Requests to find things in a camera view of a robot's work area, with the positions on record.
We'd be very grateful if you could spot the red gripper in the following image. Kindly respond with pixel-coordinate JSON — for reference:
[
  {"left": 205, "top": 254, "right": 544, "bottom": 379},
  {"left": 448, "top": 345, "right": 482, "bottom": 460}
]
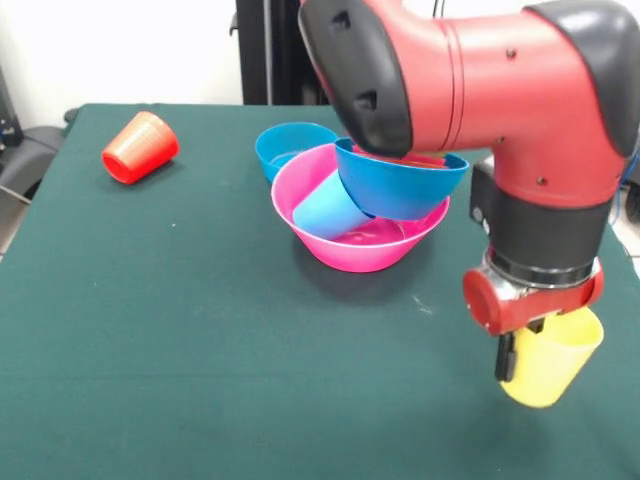
[{"left": 462, "top": 257, "right": 606, "bottom": 384}]

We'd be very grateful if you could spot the yellow cup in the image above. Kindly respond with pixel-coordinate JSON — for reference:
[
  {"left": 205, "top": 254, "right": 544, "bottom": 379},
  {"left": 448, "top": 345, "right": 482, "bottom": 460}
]
[{"left": 499, "top": 305, "right": 606, "bottom": 409}]

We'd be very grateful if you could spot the large pink bowl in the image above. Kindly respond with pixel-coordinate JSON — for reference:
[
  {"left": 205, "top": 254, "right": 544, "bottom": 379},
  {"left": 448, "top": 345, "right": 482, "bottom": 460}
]
[{"left": 270, "top": 143, "right": 451, "bottom": 274}]

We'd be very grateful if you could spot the large blue bowl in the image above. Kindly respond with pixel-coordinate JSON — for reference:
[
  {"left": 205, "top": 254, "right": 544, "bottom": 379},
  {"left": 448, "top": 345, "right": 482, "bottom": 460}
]
[{"left": 334, "top": 137, "right": 471, "bottom": 222}]

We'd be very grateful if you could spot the small crimson bowl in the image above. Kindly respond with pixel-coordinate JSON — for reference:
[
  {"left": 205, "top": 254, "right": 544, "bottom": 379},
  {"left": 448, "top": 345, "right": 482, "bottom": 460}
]
[{"left": 352, "top": 144, "right": 449, "bottom": 169}]

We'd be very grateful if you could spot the blue cup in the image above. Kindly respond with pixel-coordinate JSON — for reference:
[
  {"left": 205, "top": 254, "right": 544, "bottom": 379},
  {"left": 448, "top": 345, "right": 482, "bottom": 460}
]
[{"left": 292, "top": 174, "right": 376, "bottom": 242}]

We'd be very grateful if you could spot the red cup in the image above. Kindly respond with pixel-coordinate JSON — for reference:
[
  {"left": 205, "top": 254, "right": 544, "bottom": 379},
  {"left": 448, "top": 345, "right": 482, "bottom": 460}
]
[{"left": 101, "top": 110, "right": 180, "bottom": 185}]

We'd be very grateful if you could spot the small blue bowl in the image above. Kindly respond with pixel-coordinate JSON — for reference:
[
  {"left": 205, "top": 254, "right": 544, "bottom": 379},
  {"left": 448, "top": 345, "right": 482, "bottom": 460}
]
[{"left": 254, "top": 122, "right": 341, "bottom": 184}]

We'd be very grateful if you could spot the dark green tablecloth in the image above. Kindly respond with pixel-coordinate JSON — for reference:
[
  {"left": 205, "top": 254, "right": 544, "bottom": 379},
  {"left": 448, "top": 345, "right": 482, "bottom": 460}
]
[{"left": 0, "top": 103, "right": 640, "bottom": 480}]

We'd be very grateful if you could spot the blue cable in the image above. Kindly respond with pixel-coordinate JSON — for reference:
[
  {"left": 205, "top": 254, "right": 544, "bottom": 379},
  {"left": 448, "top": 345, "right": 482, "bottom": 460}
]
[{"left": 606, "top": 169, "right": 632, "bottom": 226}]

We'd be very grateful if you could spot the black pedestal leg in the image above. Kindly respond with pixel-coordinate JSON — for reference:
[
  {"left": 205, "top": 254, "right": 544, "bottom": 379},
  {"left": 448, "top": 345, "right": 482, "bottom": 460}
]
[
  {"left": 622, "top": 149, "right": 640, "bottom": 224},
  {"left": 0, "top": 107, "right": 81, "bottom": 201}
]

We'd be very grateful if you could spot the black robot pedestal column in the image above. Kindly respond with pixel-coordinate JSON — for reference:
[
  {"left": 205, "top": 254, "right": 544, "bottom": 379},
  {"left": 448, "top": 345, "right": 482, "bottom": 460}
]
[{"left": 229, "top": 0, "right": 336, "bottom": 106}]

